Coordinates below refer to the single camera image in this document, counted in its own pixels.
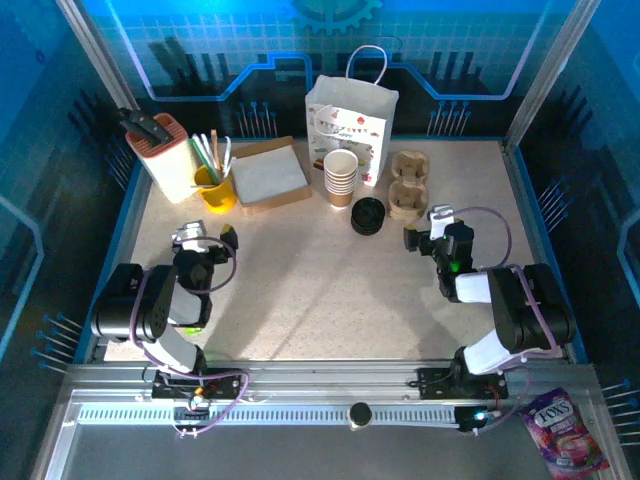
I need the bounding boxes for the yellow mug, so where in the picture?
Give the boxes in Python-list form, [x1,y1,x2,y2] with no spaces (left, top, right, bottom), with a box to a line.
[193,164,238,215]

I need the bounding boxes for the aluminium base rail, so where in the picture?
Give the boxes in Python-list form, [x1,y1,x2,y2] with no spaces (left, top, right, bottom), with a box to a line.
[65,362,599,404]

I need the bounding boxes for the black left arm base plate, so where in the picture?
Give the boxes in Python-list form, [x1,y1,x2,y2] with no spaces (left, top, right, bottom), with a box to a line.
[151,368,245,401]

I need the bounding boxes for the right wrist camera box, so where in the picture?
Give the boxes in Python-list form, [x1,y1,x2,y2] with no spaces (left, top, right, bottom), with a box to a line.
[428,203,457,240]

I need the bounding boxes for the stack of black cup lids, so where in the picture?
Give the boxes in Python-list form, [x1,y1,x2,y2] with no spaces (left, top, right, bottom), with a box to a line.
[349,196,388,237]

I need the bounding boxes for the white knife block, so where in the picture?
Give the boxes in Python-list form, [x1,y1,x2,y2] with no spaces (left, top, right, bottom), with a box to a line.
[124,112,201,205]

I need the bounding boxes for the white printed paper gift bag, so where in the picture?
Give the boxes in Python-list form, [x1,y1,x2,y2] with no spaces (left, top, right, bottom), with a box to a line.
[304,44,400,189]

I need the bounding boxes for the brown cardboard napkin box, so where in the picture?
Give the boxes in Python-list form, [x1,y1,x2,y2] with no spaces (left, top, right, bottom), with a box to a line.
[229,135,314,217]

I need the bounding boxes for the stack of brown paper cups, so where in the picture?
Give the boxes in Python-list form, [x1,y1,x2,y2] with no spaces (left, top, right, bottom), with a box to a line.
[323,148,360,209]

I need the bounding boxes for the black round knob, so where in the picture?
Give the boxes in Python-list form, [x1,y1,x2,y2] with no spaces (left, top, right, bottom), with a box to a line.
[347,401,374,432]

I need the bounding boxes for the purple Fox's candy bag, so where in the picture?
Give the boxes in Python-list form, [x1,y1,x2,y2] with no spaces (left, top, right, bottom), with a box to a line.
[519,387,611,480]

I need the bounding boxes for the aluminium frame post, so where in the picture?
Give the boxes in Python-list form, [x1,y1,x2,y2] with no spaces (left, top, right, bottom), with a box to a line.
[53,0,139,111]
[503,0,604,149]

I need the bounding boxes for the black-handled knife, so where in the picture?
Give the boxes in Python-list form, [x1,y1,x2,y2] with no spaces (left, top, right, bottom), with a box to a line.
[121,107,174,143]
[118,118,164,149]

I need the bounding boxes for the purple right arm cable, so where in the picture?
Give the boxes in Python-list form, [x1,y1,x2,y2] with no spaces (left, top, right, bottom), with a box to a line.
[442,206,564,436]

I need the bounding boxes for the stack of pulp cup carriers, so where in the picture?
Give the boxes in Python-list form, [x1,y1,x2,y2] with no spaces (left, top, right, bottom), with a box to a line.
[387,150,432,222]

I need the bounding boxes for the green wrapped straw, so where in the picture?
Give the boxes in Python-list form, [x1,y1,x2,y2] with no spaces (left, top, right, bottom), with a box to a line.
[188,137,221,185]

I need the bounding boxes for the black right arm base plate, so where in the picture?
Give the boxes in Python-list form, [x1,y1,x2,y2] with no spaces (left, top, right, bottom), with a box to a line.
[417,367,510,401]

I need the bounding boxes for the white slotted cable duct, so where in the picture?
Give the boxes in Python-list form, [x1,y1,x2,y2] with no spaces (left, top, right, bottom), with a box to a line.
[77,402,461,427]

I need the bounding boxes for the white paper napkins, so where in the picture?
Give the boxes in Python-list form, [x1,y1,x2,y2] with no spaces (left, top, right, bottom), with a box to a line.
[233,144,309,205]

